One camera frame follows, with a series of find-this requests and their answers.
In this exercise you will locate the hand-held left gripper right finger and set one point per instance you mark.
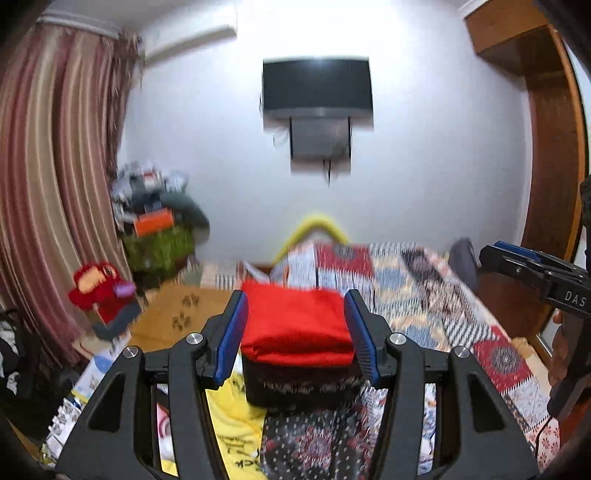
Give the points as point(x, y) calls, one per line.
point(362, 341)

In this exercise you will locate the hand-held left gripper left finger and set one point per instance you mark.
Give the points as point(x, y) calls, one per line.
point(233, 337)

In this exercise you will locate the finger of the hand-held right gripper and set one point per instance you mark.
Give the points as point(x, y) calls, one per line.
point(503, 261)
point(521, 251)

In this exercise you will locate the red zip jacket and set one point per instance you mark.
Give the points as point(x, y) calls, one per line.
point(295, 323)

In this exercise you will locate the person's right hand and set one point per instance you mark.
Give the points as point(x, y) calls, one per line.
point(558, 355)

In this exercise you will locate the grey backpack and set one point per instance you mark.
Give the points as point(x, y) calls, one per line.
point(464, 263)

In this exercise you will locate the tan paw print blanket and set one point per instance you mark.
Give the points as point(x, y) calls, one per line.
point(184, 314)

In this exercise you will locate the patchwork printed blanket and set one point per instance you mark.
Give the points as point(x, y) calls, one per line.
point(415, 286)

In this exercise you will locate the dark patterned folded cloth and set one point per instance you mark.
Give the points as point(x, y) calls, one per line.
point(300, 394)

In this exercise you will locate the wooden door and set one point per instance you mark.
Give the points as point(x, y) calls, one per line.
point(554, 175)

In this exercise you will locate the yellow cloth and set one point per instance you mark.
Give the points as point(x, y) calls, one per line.
point(235, 424)

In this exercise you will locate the dark floral cloth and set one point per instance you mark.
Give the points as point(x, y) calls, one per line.
point(318, 438)

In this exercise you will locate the green patterned box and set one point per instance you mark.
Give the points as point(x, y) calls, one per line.
point(157, 251)

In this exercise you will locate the dark grey cushion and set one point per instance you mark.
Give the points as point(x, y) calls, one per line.
point(184, 210)

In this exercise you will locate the orange box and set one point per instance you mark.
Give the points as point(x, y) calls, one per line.
point(154, 222)

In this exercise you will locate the red plush toy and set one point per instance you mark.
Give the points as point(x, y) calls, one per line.
point(99, 290)

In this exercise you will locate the white printed cardboard box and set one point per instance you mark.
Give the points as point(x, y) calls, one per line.
point(83, 397)

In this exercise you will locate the pile of mixed clutter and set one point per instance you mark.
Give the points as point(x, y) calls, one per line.
point(138, 182)

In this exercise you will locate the striped brown curtain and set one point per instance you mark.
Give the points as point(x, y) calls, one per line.
point(51, 161)

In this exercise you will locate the white air conditioner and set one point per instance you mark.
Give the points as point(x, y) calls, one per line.
point(194, 39)

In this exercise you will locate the wooden door frame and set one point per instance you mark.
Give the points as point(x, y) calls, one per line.
point(575, 115)

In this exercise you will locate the small black wall monitor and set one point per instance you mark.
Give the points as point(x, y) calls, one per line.
point(318, 141)

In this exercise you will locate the wooden wall cabinet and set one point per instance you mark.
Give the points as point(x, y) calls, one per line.
point(503, 32)

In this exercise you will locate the black wall television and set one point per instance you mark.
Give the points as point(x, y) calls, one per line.
point(318, 85)

